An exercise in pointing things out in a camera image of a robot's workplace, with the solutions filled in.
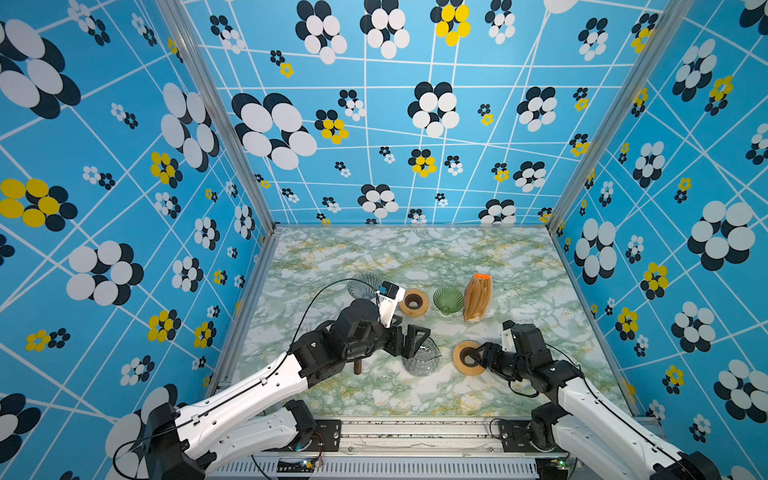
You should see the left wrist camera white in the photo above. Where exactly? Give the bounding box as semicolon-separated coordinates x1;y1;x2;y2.
376;281;406;328

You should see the right aluminium corner post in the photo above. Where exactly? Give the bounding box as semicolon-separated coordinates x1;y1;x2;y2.
547;0;695;237

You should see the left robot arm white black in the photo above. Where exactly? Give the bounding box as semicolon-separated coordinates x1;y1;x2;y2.
141;299;430;479

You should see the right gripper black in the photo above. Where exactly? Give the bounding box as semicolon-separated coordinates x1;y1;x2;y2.
469;341;532;381

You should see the green glass dripper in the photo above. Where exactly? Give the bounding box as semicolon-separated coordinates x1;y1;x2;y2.
432;287;464;316

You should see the right circuit board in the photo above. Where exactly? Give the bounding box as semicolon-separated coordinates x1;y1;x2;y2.
536;458;570;480

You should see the left aluminium corner post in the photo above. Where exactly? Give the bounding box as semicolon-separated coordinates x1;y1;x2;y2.
157;0;275;238

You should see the ribbed glass carafe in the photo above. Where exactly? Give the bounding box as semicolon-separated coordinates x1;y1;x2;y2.
402;338;442;377

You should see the circuit board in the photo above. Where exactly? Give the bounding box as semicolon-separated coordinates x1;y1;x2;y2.
276;457;322;474
536;458;570;480

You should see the aluminium corner post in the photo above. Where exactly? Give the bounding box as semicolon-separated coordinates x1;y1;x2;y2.
157;0;275;238
547;0;695;237

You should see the aluminium front rail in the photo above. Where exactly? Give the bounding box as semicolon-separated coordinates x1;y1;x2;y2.
173;416;685;480

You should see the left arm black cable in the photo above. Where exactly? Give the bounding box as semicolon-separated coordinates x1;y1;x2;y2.
112;277;379;475

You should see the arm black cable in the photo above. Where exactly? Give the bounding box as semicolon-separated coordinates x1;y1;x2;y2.
506;341;607;409
112;277;379;475

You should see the wooden dripper ring front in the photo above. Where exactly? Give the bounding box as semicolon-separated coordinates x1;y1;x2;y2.
452;340;488;378

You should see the wooden dripper ring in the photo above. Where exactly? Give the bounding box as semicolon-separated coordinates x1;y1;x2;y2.
398;288;431;319
452;340;488;378

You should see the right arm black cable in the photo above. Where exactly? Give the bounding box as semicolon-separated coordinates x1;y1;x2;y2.
506;341;607;409

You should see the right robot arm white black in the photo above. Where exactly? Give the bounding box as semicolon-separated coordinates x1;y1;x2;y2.
455;320;721;479

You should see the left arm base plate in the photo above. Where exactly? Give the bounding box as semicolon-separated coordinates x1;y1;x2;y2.
290;419;342;453

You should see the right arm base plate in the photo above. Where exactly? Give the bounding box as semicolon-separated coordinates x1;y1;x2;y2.
489;418;566;456

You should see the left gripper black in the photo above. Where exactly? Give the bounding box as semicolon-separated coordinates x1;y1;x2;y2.
346;311;433;361

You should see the wooden dripper ring back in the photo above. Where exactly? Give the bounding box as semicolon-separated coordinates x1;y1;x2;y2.
398;288;431;319

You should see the left circuit board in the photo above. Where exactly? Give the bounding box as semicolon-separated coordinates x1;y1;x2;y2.
276;457;322;474

